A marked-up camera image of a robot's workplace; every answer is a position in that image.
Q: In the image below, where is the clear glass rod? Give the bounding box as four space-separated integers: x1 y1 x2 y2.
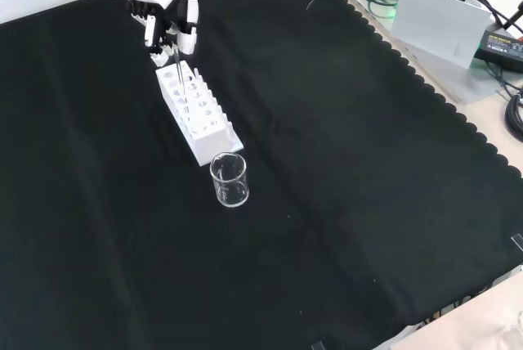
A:
172 47 189 113

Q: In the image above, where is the white test tube rack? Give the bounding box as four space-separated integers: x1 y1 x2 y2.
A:
154 60 245 168

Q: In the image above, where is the clear glass beaker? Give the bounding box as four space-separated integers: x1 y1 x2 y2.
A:
209 152 250 209

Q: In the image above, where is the black bench cloth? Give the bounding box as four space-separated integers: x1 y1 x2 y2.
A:
0 0 523 350

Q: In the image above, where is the black power adapter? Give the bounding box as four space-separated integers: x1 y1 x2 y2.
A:
473 27 523 69

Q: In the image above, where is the green cable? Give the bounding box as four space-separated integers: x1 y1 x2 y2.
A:
367 0 400 16

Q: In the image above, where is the grey metal base plate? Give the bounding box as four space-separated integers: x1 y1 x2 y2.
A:
346 0 523 106

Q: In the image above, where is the black cable bundle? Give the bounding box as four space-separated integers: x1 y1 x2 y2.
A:
504 93 523 142

